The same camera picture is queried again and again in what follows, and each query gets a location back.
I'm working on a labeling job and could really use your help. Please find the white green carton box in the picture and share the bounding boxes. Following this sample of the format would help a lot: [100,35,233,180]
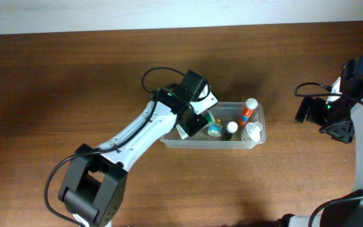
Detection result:
[176,110,215,139]

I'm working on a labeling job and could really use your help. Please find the white pump bottle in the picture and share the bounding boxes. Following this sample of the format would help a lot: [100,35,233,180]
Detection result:
[241,122,263,142]

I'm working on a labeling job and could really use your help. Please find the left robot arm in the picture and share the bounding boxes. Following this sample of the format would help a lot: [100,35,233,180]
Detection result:
[58,71,219,226]

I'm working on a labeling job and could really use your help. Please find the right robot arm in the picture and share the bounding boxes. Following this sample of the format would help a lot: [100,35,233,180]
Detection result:
[277,57,363,226]

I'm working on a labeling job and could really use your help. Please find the gold lid small jar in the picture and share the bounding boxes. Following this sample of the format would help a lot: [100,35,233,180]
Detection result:
[207,119,223,137]

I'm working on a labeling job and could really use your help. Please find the clear plastic container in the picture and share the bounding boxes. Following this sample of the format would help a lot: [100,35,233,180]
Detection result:
[159,101,267,150]

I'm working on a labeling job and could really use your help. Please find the black bottle white cap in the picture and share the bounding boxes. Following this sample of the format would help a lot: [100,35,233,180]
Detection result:
[221,122,238,141]

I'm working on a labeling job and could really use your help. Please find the orange tube white cap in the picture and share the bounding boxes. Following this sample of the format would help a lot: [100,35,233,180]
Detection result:
[238,98,258,126]

